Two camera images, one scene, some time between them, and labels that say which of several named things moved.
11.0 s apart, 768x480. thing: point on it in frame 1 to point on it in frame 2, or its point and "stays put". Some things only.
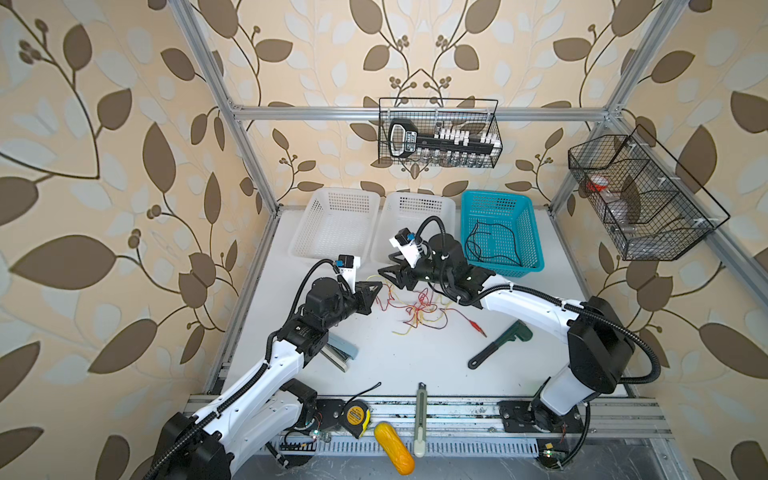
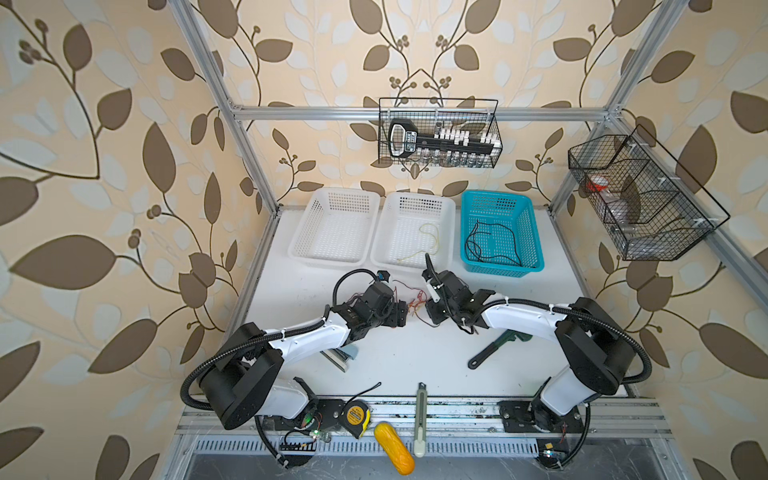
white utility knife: (420, 437) stays put
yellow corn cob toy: (395, 447) stays put
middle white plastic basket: (409, 209) stays put
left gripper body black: (362, 306) to (397, 316)
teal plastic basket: (499, 231) stays put
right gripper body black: (411, 276) to (438, 311)
